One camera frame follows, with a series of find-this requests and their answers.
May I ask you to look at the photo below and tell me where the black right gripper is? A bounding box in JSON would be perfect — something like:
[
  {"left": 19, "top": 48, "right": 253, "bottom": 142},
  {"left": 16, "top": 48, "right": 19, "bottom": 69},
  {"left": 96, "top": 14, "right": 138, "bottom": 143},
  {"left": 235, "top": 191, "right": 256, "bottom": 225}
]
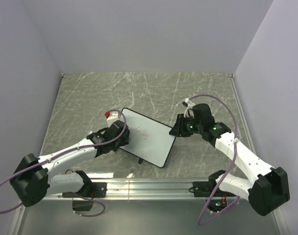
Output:
[{"left": 169, "top": 114, "right": 203, "bottom": 138}]

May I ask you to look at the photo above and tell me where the small black-framed whiteboard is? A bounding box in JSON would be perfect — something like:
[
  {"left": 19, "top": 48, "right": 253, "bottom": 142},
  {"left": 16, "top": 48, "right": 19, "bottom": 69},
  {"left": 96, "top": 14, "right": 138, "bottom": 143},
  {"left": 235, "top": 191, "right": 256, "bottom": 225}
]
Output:
[{"left": 121, "top": 108, "right": 176, "bottom": 168}]

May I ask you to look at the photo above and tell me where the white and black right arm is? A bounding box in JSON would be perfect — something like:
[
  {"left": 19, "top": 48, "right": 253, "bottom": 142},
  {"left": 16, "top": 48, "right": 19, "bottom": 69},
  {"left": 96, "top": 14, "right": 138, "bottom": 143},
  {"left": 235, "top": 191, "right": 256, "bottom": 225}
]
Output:
[{"left": 169, "top": 99, "right": 290, "bottom": 216}]

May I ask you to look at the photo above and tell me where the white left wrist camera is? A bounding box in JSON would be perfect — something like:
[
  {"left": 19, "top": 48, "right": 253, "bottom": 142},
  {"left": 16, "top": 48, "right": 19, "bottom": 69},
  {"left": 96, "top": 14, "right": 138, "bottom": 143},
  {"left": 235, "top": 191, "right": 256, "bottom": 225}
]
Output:
[{"left": 105, "top": 111, "right": 121, "bottom": 127}]

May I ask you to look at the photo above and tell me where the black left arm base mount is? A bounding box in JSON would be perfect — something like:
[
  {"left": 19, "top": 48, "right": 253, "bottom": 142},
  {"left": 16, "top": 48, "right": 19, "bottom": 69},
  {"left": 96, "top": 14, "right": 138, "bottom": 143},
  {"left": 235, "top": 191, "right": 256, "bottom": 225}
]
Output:
[{"left": 62, "top": 182, "right": 107, "bottom": 217}]

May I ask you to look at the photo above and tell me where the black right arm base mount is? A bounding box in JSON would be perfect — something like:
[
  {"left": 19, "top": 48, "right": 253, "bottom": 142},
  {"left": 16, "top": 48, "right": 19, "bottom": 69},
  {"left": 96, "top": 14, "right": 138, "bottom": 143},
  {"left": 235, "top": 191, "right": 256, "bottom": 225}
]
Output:
[{"left": 188, "top": 181, "right": 228, "bottom": 212}]

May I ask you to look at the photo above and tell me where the aluminium rail at table edge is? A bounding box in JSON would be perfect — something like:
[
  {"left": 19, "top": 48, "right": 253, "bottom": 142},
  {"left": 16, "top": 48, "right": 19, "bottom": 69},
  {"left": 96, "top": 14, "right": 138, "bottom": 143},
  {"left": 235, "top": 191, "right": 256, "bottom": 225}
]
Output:
[{"left": 45, "top": 178, "right": 237, "bottom": 199}]

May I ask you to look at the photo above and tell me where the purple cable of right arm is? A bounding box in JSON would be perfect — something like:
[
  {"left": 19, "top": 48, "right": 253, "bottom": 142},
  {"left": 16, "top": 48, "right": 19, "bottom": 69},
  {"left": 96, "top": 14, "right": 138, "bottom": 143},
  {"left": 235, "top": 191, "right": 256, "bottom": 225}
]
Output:
[{"left": 182, "top": 94, "right": 240, "bottom": 226}]

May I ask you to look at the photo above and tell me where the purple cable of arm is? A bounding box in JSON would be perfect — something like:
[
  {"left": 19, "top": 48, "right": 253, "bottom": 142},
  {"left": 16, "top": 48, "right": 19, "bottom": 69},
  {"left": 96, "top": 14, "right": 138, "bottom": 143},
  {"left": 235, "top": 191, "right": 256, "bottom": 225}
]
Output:
[
  {"left": 0, "top": 110, "right": 130, "bottom": 217},
  {"left": 182, "top": 94, "right": 240, "bottom": 226}
]

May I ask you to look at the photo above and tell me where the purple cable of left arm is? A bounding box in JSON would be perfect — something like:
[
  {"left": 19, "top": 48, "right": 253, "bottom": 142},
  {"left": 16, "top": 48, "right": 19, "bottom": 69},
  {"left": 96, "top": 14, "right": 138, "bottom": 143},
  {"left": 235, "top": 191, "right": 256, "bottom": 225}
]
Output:
[{"left": 0, "top": 110, "right": 130, "bottom": 217}]

